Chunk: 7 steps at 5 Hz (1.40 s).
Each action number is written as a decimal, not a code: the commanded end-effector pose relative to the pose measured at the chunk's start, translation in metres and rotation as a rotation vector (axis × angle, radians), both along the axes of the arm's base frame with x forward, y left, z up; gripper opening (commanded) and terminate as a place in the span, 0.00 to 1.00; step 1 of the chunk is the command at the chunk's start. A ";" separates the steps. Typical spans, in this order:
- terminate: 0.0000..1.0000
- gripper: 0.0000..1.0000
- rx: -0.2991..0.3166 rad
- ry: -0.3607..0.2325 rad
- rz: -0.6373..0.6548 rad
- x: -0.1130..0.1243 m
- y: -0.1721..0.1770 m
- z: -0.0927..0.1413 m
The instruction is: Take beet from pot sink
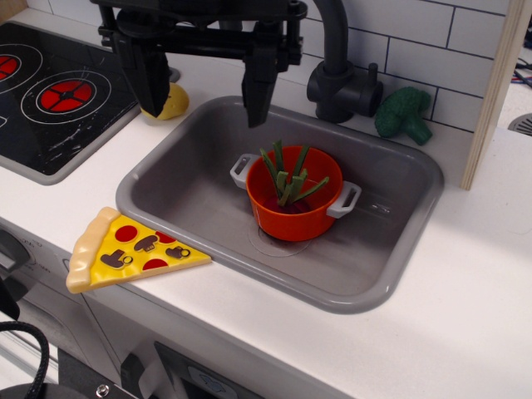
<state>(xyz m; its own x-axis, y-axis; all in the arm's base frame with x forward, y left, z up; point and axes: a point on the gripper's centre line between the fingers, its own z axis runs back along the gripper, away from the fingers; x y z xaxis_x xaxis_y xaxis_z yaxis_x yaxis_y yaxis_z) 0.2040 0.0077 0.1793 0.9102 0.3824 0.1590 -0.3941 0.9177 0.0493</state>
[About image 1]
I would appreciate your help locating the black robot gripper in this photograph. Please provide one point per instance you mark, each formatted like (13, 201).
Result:
(265, 34)

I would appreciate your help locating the purple toy beet with greens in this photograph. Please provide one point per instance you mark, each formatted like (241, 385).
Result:
(288, 186)

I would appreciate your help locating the grey plastic sink basin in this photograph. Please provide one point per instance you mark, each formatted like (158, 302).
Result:
(183, 188)

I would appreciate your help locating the yellow toy potato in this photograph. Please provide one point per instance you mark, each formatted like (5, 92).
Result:
(177, 104)

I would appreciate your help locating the dark grey toy faucet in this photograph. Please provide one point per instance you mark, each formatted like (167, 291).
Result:
(337, 89)

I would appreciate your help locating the black toy stove top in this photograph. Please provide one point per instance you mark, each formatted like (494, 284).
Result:
(61, 100)

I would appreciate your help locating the toy pizza slice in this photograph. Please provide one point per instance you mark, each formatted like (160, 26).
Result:
(116, 249)

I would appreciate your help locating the green toy broccoli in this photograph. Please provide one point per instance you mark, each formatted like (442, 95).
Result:
(401, 112)

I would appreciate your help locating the light wooden side panel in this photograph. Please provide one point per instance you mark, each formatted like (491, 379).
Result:
(513, 32)

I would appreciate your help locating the round metal drain grate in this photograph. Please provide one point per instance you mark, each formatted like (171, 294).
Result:
(522, 124)

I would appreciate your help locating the orange toy pot grey handles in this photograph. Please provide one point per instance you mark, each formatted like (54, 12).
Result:
(336, 199)

